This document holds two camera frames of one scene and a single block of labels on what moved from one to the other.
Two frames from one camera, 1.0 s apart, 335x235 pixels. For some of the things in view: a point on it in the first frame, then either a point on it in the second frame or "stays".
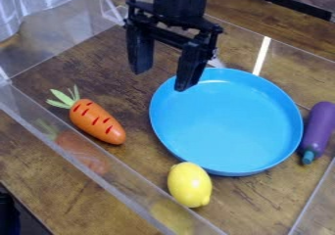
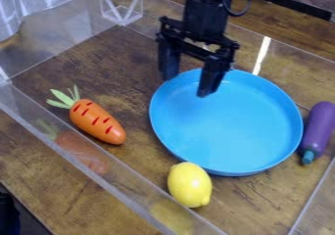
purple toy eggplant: [318, 132] stays
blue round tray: [234, 124] stays
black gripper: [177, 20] → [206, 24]
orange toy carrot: [90, 117] stays
